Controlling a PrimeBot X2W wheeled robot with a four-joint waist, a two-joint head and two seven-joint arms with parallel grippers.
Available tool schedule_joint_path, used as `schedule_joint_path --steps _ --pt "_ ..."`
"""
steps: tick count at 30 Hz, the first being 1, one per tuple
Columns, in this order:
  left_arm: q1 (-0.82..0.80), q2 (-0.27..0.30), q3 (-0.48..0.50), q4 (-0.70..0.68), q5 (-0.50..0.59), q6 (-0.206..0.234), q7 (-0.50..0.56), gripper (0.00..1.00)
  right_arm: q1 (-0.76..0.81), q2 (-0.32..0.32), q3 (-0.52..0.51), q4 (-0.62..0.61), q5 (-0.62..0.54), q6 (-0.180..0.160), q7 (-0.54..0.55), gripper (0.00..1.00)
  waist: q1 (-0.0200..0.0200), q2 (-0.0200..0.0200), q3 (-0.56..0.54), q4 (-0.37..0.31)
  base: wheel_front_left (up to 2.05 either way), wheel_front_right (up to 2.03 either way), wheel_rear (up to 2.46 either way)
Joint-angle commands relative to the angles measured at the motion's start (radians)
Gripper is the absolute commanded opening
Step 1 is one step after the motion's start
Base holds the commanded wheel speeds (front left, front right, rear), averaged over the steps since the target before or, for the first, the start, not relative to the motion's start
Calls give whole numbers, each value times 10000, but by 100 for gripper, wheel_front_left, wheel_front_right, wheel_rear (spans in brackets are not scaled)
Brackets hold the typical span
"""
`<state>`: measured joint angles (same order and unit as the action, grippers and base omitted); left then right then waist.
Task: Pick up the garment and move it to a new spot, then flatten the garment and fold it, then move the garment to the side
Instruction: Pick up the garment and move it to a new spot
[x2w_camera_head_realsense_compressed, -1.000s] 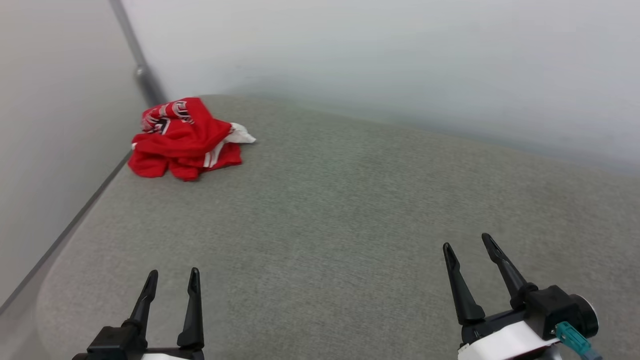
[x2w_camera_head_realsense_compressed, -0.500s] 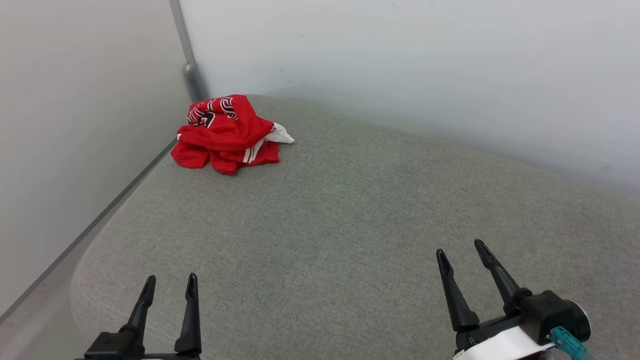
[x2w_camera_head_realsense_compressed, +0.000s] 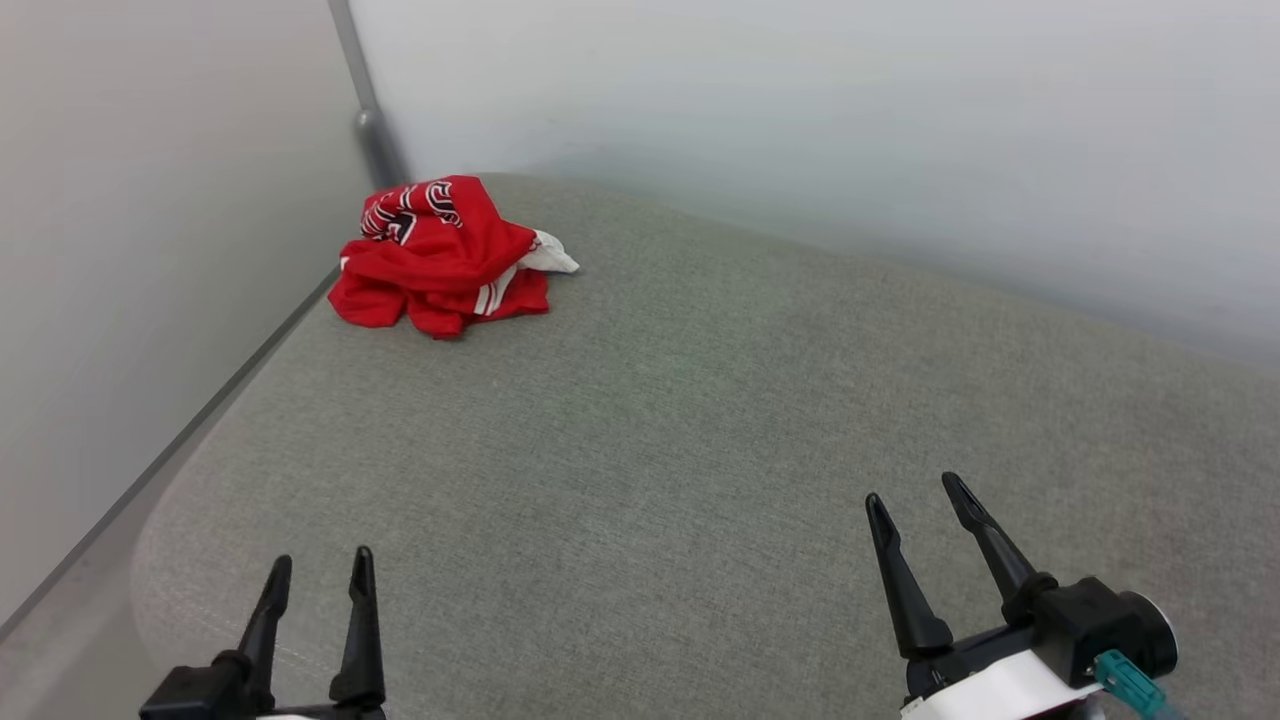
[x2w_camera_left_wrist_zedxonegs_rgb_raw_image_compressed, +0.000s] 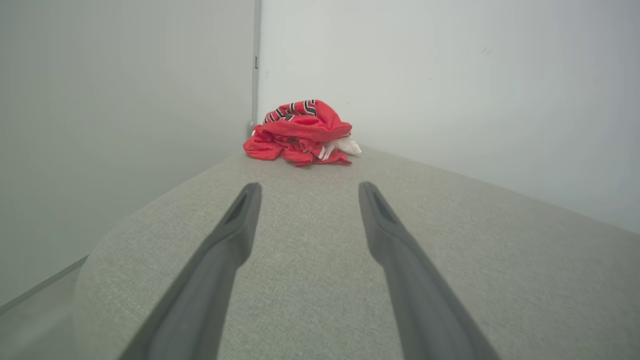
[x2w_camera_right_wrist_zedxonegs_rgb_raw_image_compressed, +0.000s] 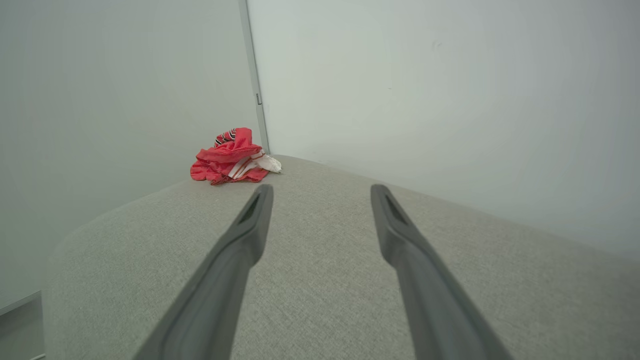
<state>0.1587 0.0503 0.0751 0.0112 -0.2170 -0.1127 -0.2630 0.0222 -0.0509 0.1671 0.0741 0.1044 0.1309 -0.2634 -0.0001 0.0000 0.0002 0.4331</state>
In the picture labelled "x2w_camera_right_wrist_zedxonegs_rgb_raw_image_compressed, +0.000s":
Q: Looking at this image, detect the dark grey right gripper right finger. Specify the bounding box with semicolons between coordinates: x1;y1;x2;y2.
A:
371;184;513;360

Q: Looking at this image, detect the red and white jersey garment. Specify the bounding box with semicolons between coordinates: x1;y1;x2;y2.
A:
190;127;282;186

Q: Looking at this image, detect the grey fabric sofa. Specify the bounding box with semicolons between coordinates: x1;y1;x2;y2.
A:
42;154;640;360

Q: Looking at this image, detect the grey metal wall trim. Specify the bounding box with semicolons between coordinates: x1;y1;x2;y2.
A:
237;0;271;154

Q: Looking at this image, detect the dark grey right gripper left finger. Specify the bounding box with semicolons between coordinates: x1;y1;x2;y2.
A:
134;184;274;360

